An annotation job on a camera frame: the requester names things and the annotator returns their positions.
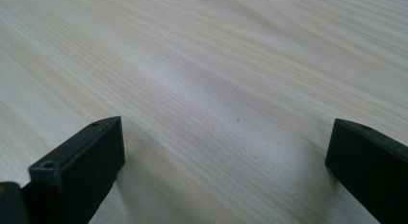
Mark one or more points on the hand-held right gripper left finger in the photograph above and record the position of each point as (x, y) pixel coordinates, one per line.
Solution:
(81, 166)

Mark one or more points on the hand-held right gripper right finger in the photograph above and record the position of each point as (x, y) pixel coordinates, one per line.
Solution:
(369, 160)

